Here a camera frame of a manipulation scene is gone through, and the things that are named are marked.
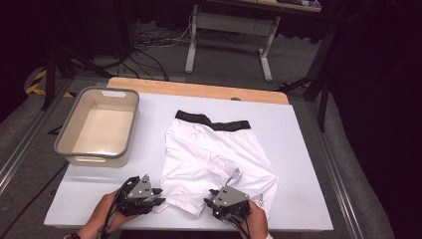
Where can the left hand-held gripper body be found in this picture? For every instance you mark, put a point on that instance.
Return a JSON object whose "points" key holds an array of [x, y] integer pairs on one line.
{"points": [[139, 194]]}

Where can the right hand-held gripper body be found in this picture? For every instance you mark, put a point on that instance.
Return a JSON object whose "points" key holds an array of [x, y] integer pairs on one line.
{"points": [[230, 202]]}

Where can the white shorts with black waistband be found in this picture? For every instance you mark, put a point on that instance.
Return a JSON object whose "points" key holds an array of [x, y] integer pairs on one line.
{"points": [[205, 156]]}

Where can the beige basket with grey rim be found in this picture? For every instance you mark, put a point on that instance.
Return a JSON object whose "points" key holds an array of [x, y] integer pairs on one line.
{"points": [[99, 132]]}

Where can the person's right hand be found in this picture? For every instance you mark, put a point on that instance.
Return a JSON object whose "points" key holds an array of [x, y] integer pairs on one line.
{"points": [[257, 224]]}

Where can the person's left hand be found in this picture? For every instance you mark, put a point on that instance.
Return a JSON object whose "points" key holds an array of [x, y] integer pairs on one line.
{"points": [[107, 209]]}

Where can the wooden table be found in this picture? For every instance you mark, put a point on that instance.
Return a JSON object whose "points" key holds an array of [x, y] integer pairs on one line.
{"points": [[199, 89]]}

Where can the black metal stand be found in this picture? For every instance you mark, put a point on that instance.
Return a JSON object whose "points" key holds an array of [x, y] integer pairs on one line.
{"points": [[323, 86], [51, 76]]}

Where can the aluminium floor rail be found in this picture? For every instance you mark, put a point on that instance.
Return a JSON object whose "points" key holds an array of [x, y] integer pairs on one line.
{"points": [[335, 172], [23, 149]]}

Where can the desk with white metal frame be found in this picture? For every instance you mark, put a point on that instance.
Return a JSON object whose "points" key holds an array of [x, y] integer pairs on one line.
{"points": [[232, 25]]}

